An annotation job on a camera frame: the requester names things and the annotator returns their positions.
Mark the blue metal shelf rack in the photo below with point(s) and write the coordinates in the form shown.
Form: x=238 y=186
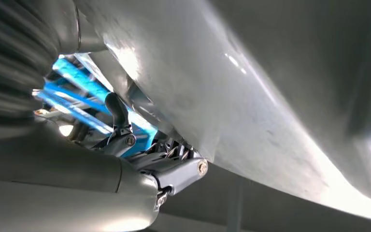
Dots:
x=76 y=78

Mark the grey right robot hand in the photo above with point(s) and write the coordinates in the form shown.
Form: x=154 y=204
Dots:
x=60 y=192

